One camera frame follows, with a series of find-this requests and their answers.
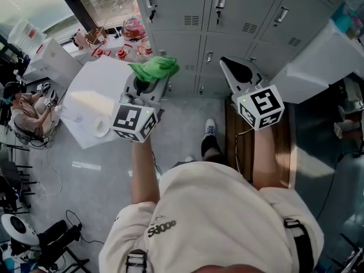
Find person's black trouser leg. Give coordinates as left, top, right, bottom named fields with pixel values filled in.
left=201, top=135, right=229, bottom=166

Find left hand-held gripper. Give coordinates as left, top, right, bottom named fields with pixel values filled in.
left=109, top=72, right=172, bottom=144

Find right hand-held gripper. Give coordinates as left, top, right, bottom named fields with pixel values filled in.
left=219, top=56, right=286, bottom=131

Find white paper plate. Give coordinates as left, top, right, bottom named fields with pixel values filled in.
left=93, top=115, right=111, bottom=139

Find white floor cable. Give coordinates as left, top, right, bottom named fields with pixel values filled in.
left=45, top=148, right=64, bottom=196

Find white long table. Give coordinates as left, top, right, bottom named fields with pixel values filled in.
left=272, top=18, right=364, bottom=105

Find person's left forearm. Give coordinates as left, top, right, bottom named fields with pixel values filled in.
left=131, top=134, right=162, bottom=209

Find person's right forearm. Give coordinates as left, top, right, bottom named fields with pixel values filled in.
left=251, top=123, right=282, bottom=192

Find black floor cable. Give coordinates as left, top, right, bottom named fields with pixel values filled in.
left=65, top=209, right=105, bottom=245

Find teal plastic container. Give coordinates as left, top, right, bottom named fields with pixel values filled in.
left=330, top=7, right=364, bottom=40

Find black metal chair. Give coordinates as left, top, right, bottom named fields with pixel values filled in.
left=0, top=143, right=38, bottom=216

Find glass window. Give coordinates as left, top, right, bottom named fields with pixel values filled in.
left=0, top=0, right=135, bottom=43

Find translucent plastic storage box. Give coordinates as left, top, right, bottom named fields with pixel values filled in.
left=7, top=18, right=48, bottom=48

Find grey metal locker doors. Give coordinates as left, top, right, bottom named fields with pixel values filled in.
left=131, top=0, right=359, bottom=98

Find red lantern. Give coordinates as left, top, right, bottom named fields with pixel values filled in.
left=92, top=48, right=112, bottom=59
left=137, top=45, right=153, bottom=58
left=116, top=45, right=132, bottom=60

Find person's white t-shirt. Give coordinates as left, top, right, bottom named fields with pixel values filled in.
left=98, top=160, right=325, bottom=273

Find thin gripper cable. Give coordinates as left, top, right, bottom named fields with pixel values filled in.
left=234, top=126, right=254, bottom=179

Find white round device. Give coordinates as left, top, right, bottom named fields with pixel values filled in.
left=1, top=213, right=39, bottom=246

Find green cloth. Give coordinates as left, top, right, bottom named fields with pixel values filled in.
left=127, top=55, right=181, bottom=83

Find white cardboard box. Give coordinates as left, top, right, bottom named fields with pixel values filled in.
left=29, top=36, right=84, bottom=81

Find brown paper bag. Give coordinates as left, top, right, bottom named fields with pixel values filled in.
left=85, top=27, right=109, bottom=47

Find black chest harness strap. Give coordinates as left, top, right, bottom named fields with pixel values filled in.
left=125, top=249, right=149, bottom=273
left=283, top=217, right=315, bottom=273

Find colourful patterned bag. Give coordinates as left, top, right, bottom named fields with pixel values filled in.
left=122, top=14, right=147, bottom=41

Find white square table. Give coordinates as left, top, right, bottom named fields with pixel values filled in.
left=60, top=56, right=138, bottom=150

